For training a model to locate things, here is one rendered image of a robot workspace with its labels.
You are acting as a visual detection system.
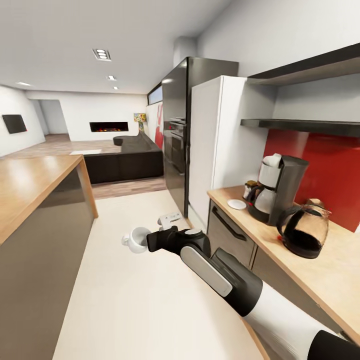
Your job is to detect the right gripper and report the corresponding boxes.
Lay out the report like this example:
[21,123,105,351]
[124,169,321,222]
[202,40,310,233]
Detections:
[146,226,178,253]

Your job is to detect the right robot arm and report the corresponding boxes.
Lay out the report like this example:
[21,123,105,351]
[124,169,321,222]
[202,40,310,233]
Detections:
[146,211,360,360]

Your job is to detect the coffee cup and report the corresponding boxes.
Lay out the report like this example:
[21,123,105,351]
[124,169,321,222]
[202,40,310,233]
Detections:
[121,226,152,254]

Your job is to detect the paper coffee filter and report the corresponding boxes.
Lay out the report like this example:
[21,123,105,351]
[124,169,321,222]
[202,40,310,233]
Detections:
[262,153,282,168]

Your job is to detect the electric kettle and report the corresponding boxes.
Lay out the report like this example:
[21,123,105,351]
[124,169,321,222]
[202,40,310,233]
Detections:
[276,203,330,260]

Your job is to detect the bottle of coffee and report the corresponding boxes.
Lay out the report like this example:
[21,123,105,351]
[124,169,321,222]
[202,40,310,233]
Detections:
[242,180,259,200]

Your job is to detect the saucer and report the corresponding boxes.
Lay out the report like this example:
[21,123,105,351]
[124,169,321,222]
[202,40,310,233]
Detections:
[227,199,247,209]

